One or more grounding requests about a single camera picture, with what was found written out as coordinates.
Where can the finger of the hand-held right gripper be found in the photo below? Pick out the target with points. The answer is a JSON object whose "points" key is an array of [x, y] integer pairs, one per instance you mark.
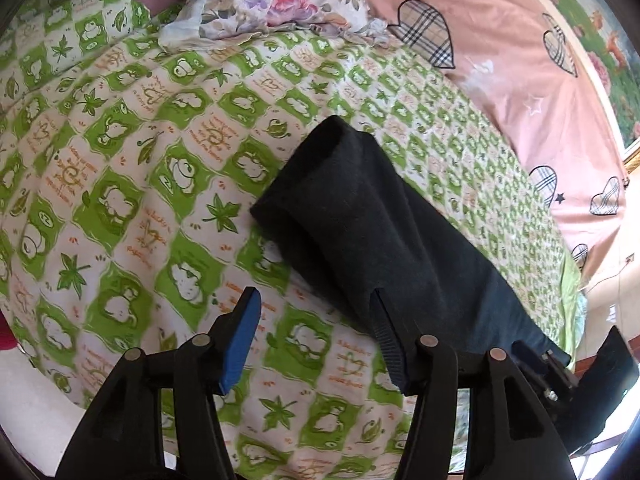
{"points": [[547, 367]]}

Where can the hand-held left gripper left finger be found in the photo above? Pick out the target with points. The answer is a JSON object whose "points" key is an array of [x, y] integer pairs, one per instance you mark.
{"points": [[241, 340]]}

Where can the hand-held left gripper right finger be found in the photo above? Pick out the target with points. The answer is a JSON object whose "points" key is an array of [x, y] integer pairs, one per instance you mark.
{"points": [[392, 355]]}

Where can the dark grey pants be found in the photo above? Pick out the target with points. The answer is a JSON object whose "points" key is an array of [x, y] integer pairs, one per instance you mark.
{"points": [[360, 210]]}

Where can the green printed bed sheet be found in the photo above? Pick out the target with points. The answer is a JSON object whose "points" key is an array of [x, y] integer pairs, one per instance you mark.
{"points": [[125, 160]]}

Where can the red floral blanket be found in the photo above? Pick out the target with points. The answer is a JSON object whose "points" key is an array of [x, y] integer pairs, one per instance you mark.
{"points": [[5, 337]]}

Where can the pink quilt with plaid hearts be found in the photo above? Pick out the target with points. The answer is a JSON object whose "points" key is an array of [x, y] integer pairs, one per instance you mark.
{"points": [[500, 85]]}

